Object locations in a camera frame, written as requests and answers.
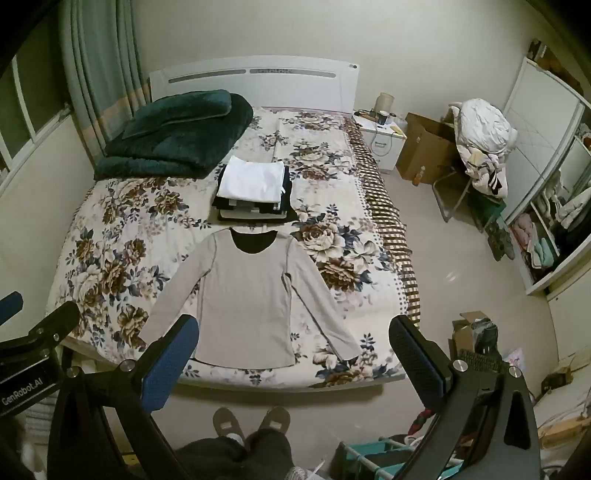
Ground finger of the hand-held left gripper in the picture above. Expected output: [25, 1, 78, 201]
[23, 301, 81, 354]
[0, 291, 25, 325]

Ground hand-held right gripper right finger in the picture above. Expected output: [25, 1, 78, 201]
[388, 315, 541, 480]

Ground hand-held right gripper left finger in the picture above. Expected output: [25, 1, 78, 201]
[46, 315, 200, 480]

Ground beige long-sleeve shirt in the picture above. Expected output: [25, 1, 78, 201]
[139, 227, 363, 369]

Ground stack of folded clothes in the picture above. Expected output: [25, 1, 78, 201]
[211, 156, 296, 224]

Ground pile of striped clothes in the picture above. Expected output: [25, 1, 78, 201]
[462, 148, 509, 199]

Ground small open cardboard box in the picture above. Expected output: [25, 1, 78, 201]
[450, 310, 502, 356]

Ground dark keyboard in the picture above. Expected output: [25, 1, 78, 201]
[455, 348, 504, 376]

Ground person's left slipper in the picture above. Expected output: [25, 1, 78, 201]
[212, 407, 244, 438]

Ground person's slipper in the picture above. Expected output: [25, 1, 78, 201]
[212, 407, 244, 438]
[256, 406, 291, 440]

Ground floral blanket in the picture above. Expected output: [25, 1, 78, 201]
[48, 106, 423, 386]

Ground teal storage rack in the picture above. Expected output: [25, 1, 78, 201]
[339, 436, 435, 480]

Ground person's right slipper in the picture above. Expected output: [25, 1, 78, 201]
[256, 406, 291, 440]

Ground person's legs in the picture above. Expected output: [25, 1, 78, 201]
[175, 429, 296, 480]

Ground pair of dark patterned slippers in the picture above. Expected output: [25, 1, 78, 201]
[489, 222, 515, 261]

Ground metal folding chair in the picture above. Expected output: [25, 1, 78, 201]
[431, 171, 509, 232]

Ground white folded shirt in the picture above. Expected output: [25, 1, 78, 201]
[217, 156, 286, 204]

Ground window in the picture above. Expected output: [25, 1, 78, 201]
[0, 46, 75, 185]

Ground large cardboard box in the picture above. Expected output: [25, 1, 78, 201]
[396, 113, 462, 185]

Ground white nightstand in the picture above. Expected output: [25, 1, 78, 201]
[353, 111, 409, 174]

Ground dark green folded blanket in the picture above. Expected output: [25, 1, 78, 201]
[95, 90, 254, 181]

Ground dark green pillow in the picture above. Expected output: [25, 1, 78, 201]
[122, 89, 233, 138]

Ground grey-green curtain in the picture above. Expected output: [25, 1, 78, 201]
[60, 0, 153, 160]

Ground white bed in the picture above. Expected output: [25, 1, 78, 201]
[48, 55, 423, 393]

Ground boxes atop wardrobe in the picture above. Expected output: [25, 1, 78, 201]
[526, 39, 583, 88]

